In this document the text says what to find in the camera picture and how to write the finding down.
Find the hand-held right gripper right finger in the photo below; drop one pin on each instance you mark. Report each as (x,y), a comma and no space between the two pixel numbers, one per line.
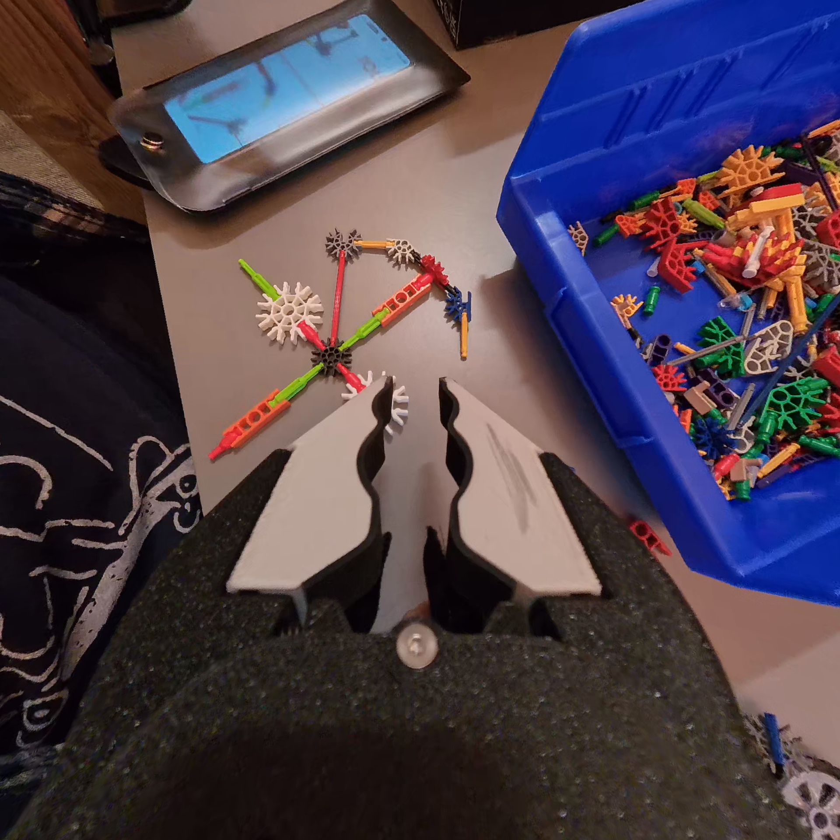
(525,525)

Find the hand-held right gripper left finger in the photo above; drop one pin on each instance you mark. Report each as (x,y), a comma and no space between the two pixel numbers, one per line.
(308,518)

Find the yellow toy rod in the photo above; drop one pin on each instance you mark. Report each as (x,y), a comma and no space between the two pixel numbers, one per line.
(464,336)
(374,244)

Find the toy rod and connector assembly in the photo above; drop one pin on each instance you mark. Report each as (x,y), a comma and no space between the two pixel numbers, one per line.
(289,312)

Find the blue toy connector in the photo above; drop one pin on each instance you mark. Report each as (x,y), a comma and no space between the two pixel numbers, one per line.
(458,305)

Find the pale grey toy connector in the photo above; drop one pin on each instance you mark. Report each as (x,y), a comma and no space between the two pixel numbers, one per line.
(400,250)

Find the pile of colourful toy pieces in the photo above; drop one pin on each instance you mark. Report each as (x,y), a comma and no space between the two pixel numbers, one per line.
(741,295)

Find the blue plastic bin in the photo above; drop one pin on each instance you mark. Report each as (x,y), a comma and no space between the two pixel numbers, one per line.
(590,131)

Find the red toy connector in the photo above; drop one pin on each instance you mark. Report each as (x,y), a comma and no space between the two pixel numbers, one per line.
(649,536)

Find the wheeled toy model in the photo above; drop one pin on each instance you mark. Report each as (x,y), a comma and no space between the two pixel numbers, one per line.
(807,787)

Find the plaid flannel shirt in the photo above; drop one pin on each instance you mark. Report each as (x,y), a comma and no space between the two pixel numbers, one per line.
(65,210)

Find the shiny metal fitting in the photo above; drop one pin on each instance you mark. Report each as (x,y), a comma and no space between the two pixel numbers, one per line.
(131,151)

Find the phone with lit screen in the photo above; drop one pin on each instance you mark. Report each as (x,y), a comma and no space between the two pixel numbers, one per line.
(282,92)

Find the black toy box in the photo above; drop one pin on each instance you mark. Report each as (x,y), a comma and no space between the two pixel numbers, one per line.
(525,23)

